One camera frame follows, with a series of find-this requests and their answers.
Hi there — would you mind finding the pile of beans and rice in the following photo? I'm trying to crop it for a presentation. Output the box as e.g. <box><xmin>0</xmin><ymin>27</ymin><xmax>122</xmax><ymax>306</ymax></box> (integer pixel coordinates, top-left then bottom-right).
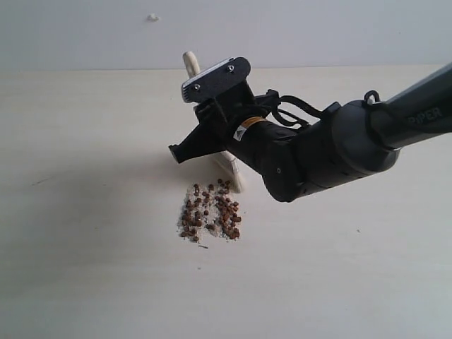
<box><xmin>177</xmin><ymin>179</ymin><xmax>242</xmax><ymax>245</ymax></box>

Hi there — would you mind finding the white wooden paint brush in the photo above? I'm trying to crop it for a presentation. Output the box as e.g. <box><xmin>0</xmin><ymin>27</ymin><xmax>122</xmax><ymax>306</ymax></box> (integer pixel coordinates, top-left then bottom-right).
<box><xmin>182</xmin><ymin>51</ymin><xmax>245</xmax><ymax>194</ymax></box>

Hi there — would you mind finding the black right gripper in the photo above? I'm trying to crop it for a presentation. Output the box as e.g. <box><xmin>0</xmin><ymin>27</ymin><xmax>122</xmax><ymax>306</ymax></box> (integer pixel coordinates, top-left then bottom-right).
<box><xmin>168</xmin><ymin>81</ymin><xmax>279</xmax><ymax>164</ymax></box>

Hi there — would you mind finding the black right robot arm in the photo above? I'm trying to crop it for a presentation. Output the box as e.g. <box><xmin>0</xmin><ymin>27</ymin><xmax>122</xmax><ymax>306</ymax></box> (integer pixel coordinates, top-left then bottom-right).
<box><xmin>169</xmin><ymin>57</ymin><xmax>451</xmax><ymax>203</ymax></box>

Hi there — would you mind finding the small white wall fixture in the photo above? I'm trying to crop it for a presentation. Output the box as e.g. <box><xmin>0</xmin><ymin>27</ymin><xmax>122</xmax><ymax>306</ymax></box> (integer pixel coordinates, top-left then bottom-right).
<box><xmin>147</xmin><ymin>13</ymin><xmax>160</xmax><ymax>22</ymax></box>

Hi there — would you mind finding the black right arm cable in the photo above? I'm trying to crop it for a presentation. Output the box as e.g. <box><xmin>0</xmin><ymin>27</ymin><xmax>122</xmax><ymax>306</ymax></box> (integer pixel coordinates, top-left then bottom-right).
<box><xmin>254</xmin><ymin>90</ymin><xmax>382</xmax><ymax>130</ymax></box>

